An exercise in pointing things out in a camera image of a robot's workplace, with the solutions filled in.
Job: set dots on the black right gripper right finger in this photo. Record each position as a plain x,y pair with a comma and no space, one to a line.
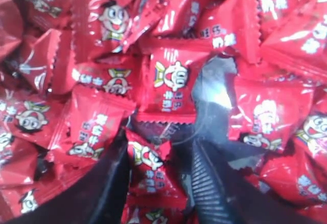
221,195

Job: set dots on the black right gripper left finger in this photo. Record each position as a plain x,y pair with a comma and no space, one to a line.
98,197

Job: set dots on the red candy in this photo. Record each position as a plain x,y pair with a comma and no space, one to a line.
154,181

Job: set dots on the pile of red wrapped candies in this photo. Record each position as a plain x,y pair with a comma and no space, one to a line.
248,76

